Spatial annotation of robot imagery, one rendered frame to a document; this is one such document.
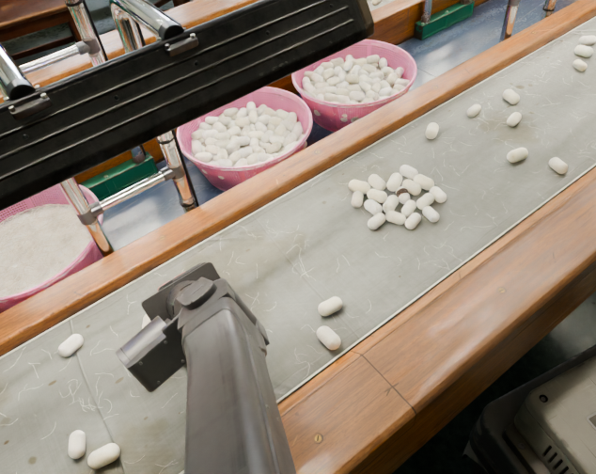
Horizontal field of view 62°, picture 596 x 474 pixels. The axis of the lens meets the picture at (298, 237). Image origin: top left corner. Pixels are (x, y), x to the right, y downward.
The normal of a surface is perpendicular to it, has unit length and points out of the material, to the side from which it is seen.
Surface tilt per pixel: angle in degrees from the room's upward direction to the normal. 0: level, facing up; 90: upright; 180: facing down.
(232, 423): 37
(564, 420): 1
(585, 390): 0
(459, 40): 0
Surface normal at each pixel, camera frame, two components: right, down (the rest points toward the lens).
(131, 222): -0.09, -0.66
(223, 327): -0.49, -0.76
